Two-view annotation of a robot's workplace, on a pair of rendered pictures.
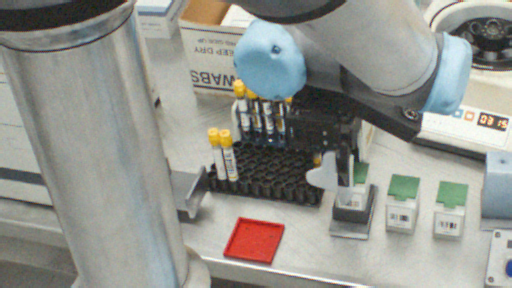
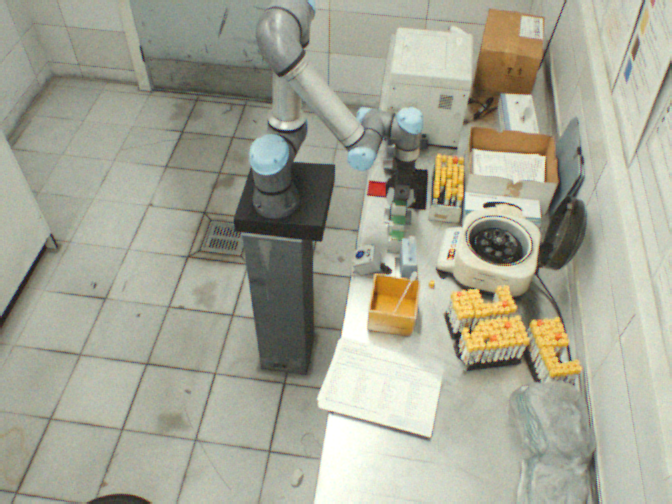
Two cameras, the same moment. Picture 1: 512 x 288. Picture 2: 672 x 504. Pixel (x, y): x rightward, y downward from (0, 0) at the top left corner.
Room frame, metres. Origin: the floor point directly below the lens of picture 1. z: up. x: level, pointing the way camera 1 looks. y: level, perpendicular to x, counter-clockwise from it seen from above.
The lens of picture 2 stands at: (0.25, -1.42, 2.44)
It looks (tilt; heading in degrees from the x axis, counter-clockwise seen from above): 50 degrees down; 80
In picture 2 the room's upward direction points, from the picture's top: 2 degrees clockwise
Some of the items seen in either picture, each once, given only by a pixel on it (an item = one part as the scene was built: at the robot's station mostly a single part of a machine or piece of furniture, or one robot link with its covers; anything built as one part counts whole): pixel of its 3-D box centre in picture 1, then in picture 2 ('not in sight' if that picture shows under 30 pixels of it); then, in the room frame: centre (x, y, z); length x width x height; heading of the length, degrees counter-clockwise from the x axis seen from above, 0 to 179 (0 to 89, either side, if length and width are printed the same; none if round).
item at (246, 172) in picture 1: (265, 149); (415, 178); (0.79, 0.09, 0.93); 0.17 x 0.09 x 0.11; 73
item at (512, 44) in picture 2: not in sight; (509, 51); (1.33, 0.73, 0.97); 0.31 x 0.23 x 0.18; 66
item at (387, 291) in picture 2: not in sight; (393, 305); (0.61, -0.40, 0.92); 0.13 x 0.13 x 0.10; 70
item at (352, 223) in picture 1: (353, 205); (397, 214); (0.71, -0.03, 0.89); 0.09 x 0.05 x 0.04; 165
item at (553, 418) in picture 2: not in sight; (559, 412); (0.94, -0.81, 0.97); 0.26 x 0.17 x 0.19; 89
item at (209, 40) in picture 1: (279, 16); (507, 169); (1.10, 0.07, 0.95); 0.29 x 0.25 x 0.15; 163
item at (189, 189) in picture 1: (133, 178); (395, 144); (0.76, 0.29, 0.92); 0.21 x 0.07 x 0.05; 73
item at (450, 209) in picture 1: (450, 211); (395, 241); (0.67, -0.15, 0.91); 0.05 x 0.04 x 0.07; 163
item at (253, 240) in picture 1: (254, 240); (377, 188); (0.67, 0.11, 0.88); 0.07 x 0.07 x 0.01; 73
